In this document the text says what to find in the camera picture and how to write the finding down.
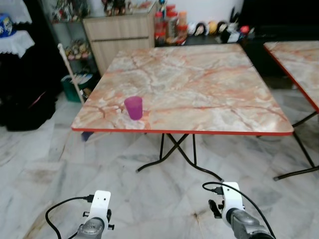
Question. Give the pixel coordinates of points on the glass shelf with figurines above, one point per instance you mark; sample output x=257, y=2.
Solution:
x=72, y=30

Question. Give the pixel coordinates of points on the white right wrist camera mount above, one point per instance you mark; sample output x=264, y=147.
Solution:
x=232, y=199

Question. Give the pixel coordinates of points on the light wooden cabinet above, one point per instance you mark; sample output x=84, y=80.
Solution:
x=119, y=37

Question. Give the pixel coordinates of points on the red capped bottle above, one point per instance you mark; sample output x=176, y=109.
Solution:
x=159, y=27
x=172, y=22

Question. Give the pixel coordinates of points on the green storage box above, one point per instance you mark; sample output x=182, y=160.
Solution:
x=75, y=84

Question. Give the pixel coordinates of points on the orange lidded jar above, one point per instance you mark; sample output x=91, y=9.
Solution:
x=182, y=26

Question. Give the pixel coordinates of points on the black bag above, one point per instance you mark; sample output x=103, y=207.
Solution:
x=27, y=112

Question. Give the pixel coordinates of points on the blue printed container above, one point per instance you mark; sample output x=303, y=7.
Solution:
x=5, y=26

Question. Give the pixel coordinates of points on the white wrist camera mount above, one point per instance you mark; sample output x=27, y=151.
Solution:
x=99, y=203
x=232, y=199

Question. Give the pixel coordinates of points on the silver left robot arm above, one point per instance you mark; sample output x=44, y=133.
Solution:
x=90, y=230

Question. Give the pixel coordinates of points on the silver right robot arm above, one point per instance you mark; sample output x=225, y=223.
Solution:
x=249, y=226

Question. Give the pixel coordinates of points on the marble pattern folding table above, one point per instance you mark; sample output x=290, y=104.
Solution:
x=299, y=62
x=189, y=84

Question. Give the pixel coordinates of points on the white lace cloth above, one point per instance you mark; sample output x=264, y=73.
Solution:
x=15, y=10
x=15, y=44

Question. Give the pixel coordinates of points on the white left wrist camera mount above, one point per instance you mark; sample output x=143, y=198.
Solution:
x=99, y=203

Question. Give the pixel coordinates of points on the purple plastic cup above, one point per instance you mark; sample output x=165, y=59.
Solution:
x=133, y=108

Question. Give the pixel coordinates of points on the yellow round figurine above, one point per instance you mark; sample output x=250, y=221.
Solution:
x=213, y=28

